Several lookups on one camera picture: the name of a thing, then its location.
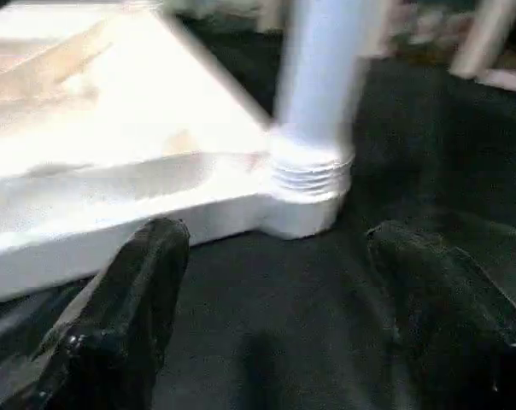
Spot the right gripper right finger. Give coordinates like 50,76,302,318
366,220,516,410

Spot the white plastic table top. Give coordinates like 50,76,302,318
0,0,349,305

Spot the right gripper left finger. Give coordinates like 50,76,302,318
0,217,191,410

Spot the black plastic mat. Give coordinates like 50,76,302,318
0,15,516,410

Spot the white plastic table leg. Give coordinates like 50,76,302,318
269,0,389,202

